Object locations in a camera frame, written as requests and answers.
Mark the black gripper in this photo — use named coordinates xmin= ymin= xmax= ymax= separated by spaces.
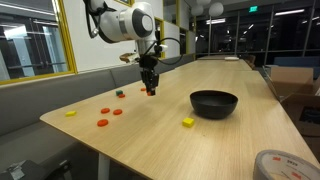
xmin=138 ymin=53 xmax=160 ymax=97

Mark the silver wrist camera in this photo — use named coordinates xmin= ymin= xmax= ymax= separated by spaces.
xmin=156 ymin=43 xmax=169 ymax=53

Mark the blue sofa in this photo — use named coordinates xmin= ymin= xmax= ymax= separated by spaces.
xmin=273 ymin=55 xmax=320 ymax=79

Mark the white table leg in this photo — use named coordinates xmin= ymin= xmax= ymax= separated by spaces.
xmin=97 ymin=152 xmax=111 ymax=180

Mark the yellow window frame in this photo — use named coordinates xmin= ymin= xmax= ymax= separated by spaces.
xmin=0 ymin=0 xmax=78 ymax=86

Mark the light wood table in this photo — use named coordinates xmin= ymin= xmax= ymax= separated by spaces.
xmin=178 ymin=54 xmax=253 ymax=72

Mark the black bowl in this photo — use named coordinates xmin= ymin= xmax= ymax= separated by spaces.
xmin=189 ymin=90 xmax=239 ymax=120

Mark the ceiling light strip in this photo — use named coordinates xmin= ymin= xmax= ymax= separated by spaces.
xmin=205 ymin=18 xmax=227 ymax=26
xmin=274 ymin=8 xmax=306 ymax=17

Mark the black equipment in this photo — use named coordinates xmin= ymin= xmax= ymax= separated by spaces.
xmin=0 ymin=159 xmax=73 ymax=180

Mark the black item in box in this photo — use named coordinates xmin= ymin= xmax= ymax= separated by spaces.
xmin=298 ymin=105 xmax=320 ymax=126

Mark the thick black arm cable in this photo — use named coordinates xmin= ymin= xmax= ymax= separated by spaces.
xmin=83 ymin=0 xmax=116 ymax=39

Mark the wooden mount plate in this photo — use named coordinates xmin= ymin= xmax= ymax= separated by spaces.
xmin=119 ymin=51 xmax=141 ymax=64

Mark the yellow cube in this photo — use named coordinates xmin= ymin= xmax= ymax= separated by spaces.
xmin=181 ymin=117 xmax=196 ymax=129

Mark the grey bench sofa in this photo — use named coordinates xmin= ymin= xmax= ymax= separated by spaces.
xmin=0 ymin=53 xmax=196 ymax=180

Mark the open cardboard box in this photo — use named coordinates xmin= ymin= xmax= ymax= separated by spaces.
xmin=263 ymin=64 xmax=316 ymax=101
xmin=279 ymin=77 xmax=320 ymax=138

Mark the grey tape roll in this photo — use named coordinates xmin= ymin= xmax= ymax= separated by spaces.
xmin=252 ymin=148 xmax=320 ymax=180

